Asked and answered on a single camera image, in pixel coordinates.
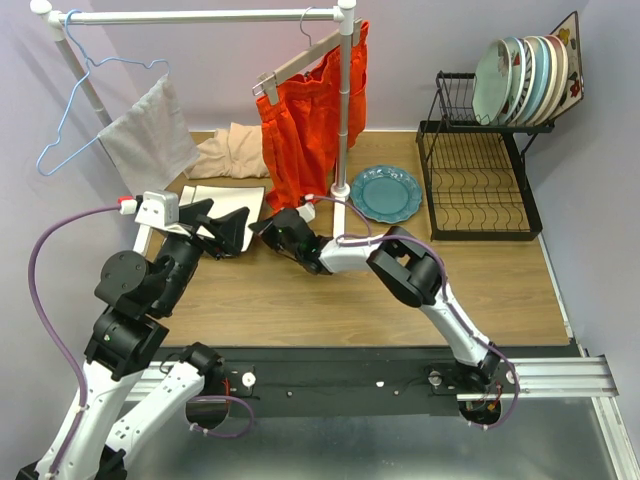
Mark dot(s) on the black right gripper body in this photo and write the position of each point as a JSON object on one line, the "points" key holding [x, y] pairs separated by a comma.
{"points": [[274, 239]]}

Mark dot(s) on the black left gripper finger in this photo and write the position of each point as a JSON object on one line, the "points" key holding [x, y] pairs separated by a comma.
{"points": [[228, 232], [189, 214]]}

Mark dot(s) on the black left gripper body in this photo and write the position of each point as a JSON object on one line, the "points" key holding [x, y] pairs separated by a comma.
{"points": [[204, 242]]}

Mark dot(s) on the teal scalloped ceramic plate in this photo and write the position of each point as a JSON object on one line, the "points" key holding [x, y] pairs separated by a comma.
{"points": [[386, 194]]}

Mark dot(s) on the white square plate black rim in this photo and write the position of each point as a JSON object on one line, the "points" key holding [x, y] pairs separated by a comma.
{"points": [[187, 195]]}

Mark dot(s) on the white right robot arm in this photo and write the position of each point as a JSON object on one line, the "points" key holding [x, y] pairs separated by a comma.
{"points": [[410, 270]]}

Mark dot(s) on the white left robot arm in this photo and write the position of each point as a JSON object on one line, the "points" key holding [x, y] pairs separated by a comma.
{"points": [[95, 441]]}

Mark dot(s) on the white clothes rack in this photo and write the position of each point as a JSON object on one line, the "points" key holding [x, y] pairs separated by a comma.
{"points": [[58, 22]]}

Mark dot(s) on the beige cloth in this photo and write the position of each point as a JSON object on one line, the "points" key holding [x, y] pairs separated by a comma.
{"points": [[234, 152]]}

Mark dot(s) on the grey towel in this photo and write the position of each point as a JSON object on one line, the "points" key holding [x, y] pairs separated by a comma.
{"points": [[150, 144]]}

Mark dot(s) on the orange shorts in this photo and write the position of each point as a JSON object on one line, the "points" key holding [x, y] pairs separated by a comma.
{"points": [[300, 133]]}

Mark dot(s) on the wooden clip hanger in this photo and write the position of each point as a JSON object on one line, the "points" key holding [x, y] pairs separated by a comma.
{"points": [[345, 38]]}

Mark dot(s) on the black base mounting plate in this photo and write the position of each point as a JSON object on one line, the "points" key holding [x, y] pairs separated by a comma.
{"points": [[359, 381]]}

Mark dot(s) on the floral round plate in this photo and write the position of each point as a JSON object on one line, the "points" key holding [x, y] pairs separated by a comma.
{"points": [[497, 82]]}

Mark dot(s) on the light blue round plate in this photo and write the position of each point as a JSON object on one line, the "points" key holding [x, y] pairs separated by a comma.
{"points": [[540, 80]]}

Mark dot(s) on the blue striped round plate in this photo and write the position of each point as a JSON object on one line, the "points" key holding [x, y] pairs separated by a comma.
{"points": [[527, 74]]}

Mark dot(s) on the cream round plate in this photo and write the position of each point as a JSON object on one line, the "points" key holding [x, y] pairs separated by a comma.
{"points": [[553, 70]]}

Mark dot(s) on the pink round plate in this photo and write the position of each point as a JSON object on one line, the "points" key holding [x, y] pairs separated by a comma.
{"points": [[562, 64]]}

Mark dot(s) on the flower pattern square plate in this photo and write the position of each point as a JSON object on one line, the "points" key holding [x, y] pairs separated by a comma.
{"points": [[568, 32]]}

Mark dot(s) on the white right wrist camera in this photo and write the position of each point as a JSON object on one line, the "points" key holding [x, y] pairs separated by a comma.
{"points": [[307, 210]]}

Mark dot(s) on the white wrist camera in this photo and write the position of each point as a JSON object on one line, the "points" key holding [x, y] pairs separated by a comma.
{"points": [[307, 210], [158, 209]]}

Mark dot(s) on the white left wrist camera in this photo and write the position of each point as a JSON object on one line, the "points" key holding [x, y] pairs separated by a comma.
{"points": [[158, 209]]}

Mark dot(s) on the black wire dish rack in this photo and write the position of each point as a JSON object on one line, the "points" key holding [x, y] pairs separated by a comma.
{"points": [[475, 177]]}

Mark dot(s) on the aluminium rail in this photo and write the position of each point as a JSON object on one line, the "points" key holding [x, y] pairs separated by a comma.
{"points": [[575, 377]]}

